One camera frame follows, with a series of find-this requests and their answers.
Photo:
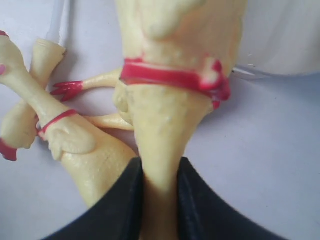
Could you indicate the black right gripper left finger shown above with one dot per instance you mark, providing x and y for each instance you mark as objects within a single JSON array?
[{"x": 117, "y": 216}]

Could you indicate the yellow rubber chicken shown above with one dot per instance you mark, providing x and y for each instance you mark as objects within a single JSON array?
[
  {"x": 93, "y": 158},
  {"x": 178, "y": 55}
]

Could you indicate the cream bin marked O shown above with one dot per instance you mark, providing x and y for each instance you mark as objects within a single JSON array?
[{"x": 280, "y": 38}]

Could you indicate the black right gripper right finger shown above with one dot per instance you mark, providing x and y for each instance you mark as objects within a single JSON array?
[{"x": 203, "y": 215}]

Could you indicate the detached chicken head with tube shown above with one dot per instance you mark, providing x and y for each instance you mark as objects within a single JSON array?
[{"x": 18, "y": 127}]

